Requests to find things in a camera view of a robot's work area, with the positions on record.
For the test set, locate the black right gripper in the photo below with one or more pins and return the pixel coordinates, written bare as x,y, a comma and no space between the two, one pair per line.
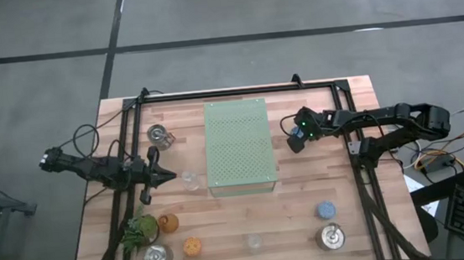
311,125

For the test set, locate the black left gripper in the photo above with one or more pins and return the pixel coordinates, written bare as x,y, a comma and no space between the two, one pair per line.
141,173

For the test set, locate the clear glass candlestick holder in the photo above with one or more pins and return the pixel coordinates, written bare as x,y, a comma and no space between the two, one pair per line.
190,181

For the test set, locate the silver candle tin floral label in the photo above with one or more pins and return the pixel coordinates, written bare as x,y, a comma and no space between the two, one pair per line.
158,135

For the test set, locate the amber glass candlestick holder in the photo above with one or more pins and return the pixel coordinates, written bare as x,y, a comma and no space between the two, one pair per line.
167,223

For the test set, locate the clear plastic cup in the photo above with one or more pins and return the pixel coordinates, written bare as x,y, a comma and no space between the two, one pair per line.
253,242

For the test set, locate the silver candle tin cake label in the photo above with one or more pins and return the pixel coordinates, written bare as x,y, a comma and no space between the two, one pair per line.
330,237

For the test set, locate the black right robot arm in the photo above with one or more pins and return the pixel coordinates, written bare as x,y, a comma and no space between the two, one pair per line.
382,114

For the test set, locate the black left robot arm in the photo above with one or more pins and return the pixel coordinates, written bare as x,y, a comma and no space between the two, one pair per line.
88,168

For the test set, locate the silver candle tin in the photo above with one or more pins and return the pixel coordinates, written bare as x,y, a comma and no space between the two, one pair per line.
157,257

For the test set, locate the potted green succulent plant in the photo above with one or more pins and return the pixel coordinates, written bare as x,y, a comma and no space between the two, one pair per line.
142,230

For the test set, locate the green perforated metal shelf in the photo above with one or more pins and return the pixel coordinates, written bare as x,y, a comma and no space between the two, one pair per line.
237,146

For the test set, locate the white paper sheet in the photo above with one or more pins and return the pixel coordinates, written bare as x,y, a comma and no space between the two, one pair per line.
412,183

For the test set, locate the black power adapter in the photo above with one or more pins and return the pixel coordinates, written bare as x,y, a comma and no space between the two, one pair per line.
439,165

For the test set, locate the black side desk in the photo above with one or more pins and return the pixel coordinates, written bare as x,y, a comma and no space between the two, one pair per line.
439,189

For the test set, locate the black aluminium rig frame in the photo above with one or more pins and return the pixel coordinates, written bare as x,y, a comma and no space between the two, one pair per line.
233,92

